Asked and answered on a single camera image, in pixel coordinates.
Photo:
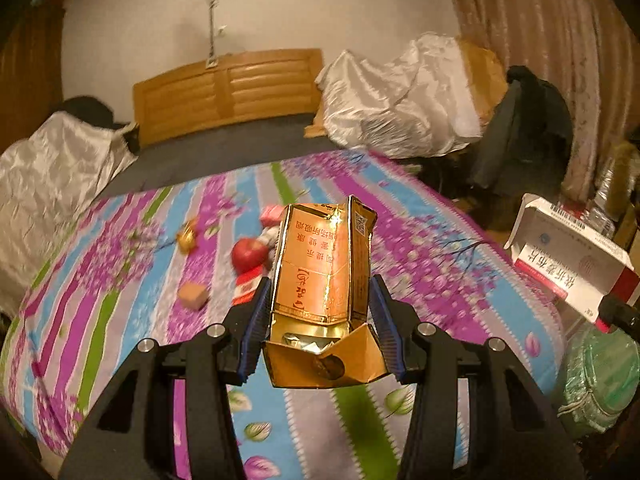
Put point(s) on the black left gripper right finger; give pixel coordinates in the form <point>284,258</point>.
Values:
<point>477,413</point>

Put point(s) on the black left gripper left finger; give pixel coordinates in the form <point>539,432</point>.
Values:
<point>129,432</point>

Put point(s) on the orange gold carton box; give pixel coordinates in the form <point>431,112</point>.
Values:
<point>320,336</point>

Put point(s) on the white red medicine box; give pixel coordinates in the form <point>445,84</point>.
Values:
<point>575,262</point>

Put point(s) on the green bagged trash bin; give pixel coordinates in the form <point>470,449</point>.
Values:
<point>598,378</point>

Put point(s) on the small tan cube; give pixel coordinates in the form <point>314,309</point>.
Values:
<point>193,296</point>

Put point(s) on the colourful floral striped bedspread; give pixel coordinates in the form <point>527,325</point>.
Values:
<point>116,280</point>

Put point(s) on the red white cigarette pack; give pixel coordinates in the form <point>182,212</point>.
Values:
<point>246,284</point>

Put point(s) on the golden ornament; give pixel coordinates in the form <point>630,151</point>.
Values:
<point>187,236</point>

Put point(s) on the red apple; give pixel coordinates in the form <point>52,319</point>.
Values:
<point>247,254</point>

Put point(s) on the pink red small box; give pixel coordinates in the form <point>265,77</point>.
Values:
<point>272,215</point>

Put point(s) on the white satin cover left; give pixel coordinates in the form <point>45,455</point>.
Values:
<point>47,181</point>

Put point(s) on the white satin cover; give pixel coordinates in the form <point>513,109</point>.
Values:
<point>47,181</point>
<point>418,105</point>

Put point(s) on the dark jacket on chair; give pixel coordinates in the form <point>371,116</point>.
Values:
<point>527,143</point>

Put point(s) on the white satin cover right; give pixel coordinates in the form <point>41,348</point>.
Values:
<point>418,105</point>

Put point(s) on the wooden slatted headboard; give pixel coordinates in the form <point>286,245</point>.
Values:
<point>241,87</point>

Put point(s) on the pink patterned curtain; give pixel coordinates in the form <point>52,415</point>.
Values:
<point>586,49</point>

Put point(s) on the dark wooden wardrobe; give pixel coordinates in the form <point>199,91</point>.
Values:
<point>31,80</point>

